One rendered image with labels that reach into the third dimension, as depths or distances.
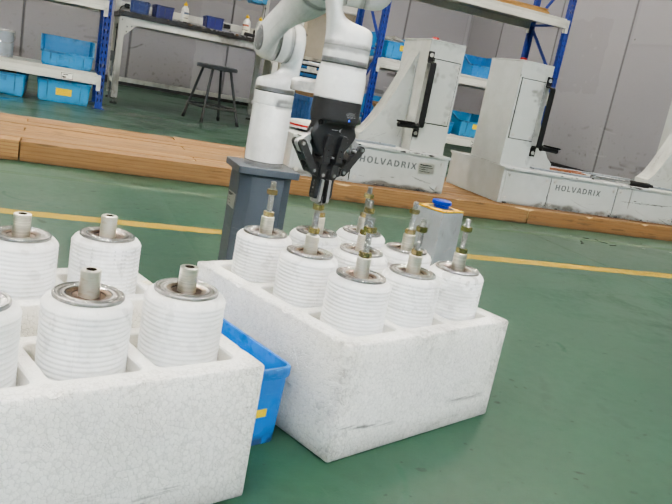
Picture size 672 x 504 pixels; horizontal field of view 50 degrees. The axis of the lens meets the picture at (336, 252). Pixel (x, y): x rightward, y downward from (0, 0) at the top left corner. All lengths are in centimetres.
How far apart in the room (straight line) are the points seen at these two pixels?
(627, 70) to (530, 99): 435
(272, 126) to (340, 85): 61
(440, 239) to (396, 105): 220
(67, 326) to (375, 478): 49
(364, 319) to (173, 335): 31
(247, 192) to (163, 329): 86
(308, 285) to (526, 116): 286
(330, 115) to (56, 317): 51
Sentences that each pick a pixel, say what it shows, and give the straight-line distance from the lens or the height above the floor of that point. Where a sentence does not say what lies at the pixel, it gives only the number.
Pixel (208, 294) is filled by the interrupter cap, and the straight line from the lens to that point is 86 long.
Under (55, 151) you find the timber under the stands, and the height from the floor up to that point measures 6.
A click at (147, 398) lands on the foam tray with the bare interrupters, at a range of 81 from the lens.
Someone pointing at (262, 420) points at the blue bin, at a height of 4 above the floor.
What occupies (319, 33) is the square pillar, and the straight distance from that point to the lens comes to 763.
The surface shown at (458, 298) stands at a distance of 121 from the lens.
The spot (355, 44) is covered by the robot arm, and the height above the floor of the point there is 58.
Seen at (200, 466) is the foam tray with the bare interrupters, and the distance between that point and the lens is 89.
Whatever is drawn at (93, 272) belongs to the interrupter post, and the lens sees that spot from 80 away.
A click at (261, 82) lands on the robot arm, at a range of 168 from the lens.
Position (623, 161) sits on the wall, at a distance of 793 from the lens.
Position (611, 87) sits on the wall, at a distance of 828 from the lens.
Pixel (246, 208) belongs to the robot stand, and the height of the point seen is 20.
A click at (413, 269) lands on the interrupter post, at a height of 26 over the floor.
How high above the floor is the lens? 52
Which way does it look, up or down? 13 degrees down
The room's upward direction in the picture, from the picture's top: 11 degrees clockwise
